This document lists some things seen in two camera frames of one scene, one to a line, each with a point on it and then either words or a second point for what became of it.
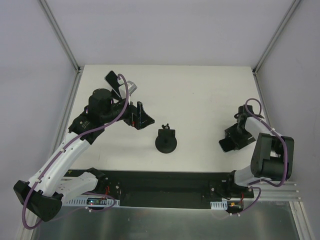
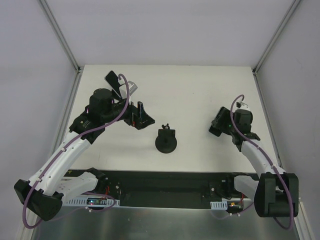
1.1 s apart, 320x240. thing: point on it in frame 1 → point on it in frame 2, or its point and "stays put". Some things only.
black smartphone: x=226 y=145 → x=215 y=131
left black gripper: x=135 y=115 stays put
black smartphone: x=112 y=80 stays put
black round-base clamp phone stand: x=166 y=141 stays put
